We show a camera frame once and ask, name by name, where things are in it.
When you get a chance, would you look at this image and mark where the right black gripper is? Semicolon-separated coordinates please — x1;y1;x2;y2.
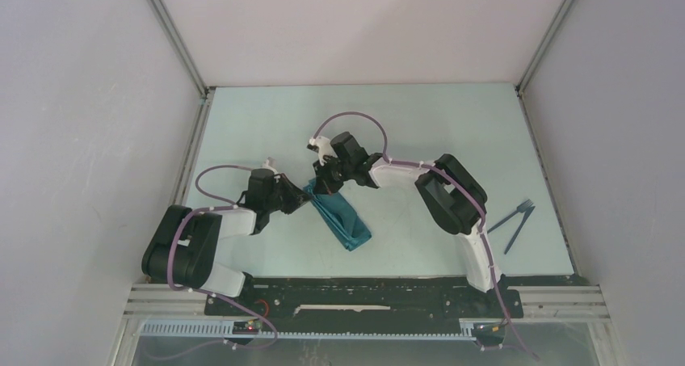
313;154;353;196

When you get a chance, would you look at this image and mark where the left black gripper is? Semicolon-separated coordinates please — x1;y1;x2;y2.
264;173;313;214

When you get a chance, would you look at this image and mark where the teal satin napkin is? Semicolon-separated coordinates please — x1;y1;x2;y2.
303;179;372;251

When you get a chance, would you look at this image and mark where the blue plastic knife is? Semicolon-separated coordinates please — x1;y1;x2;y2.
504;206;536;255

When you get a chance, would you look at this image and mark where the blue plastic fork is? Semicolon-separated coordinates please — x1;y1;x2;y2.
488;200;535;233

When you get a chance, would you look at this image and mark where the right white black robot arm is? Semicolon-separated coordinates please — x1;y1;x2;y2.
307;132;502;316

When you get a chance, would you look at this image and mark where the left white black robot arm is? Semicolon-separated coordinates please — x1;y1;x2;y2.
141;167;312;315

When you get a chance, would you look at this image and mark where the small black circuit board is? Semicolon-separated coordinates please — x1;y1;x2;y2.
231;322;262;335

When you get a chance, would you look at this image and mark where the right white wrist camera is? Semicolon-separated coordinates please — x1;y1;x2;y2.
307;136;337;166

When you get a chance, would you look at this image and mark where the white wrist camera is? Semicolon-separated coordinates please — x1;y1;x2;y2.
261;157;279;174
307;136;337;166

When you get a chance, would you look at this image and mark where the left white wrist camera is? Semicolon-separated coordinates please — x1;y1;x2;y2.
261;157;279;174

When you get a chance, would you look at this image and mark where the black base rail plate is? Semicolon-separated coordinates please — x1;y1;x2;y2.
237;276;523;335

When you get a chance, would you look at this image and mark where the grey slotted cable duct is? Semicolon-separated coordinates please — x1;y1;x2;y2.
140;320;480;342

